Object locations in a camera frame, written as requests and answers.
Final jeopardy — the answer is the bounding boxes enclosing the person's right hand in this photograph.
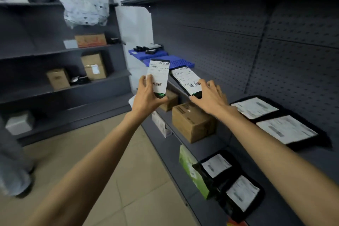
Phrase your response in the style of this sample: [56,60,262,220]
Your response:
[189,79,236,123]

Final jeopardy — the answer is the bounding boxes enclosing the person's left hand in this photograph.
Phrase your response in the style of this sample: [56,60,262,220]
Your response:
[131,74,169,120]

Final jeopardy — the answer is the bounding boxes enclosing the blue plastic grid mat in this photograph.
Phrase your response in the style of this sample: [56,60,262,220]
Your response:
[142,55,195,71]
[128,48,169,61]

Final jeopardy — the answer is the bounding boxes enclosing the person's right forearm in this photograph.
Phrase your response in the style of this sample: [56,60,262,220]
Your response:
[218,108,339,226]

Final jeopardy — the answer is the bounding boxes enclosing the person's left forearm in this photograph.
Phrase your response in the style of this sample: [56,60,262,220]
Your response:
[25,112,149,226]

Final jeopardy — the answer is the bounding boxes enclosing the cardboard box white label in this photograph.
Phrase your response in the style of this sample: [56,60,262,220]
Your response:
[80,53,107,81]

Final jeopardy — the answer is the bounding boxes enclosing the plain brown cardboard box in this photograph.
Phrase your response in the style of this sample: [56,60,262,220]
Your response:
[158,89,179,112]

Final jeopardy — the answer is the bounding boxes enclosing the white printed parcel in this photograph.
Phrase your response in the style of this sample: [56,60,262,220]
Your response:
[151,111,173,139]

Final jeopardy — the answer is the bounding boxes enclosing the brown cardboard box black print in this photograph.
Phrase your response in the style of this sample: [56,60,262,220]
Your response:
[171,102,218,144]

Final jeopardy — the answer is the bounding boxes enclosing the grey pegboard shelving unit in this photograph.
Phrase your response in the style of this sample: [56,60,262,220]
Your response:
[0,0,133,147]
[120,0,339,226]

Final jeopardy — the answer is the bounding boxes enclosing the green printed box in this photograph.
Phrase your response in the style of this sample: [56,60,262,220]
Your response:
[179,144,212,200]

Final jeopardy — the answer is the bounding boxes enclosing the black crumpled item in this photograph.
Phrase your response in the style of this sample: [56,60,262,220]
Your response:
[69,74,91,86]

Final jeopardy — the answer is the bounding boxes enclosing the cardboard box red print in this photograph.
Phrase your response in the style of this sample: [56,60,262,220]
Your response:
[74,33,107,49]

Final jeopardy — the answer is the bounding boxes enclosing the small brown cardboard box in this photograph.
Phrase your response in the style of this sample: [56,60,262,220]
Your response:
[46,68,71,91]

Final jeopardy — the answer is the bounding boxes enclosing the small white box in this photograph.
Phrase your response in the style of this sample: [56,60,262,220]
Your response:
[63,39,79,49]

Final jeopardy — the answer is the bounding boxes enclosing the crumpled white poly bag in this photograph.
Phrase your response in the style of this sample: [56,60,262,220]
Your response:
[56,0,110,30]

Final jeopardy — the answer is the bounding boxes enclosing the red printed carton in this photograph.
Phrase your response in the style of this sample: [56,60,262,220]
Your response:
[226,216,248,226]

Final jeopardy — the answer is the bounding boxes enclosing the white square box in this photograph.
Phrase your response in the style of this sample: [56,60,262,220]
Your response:
[5,110,35,136]

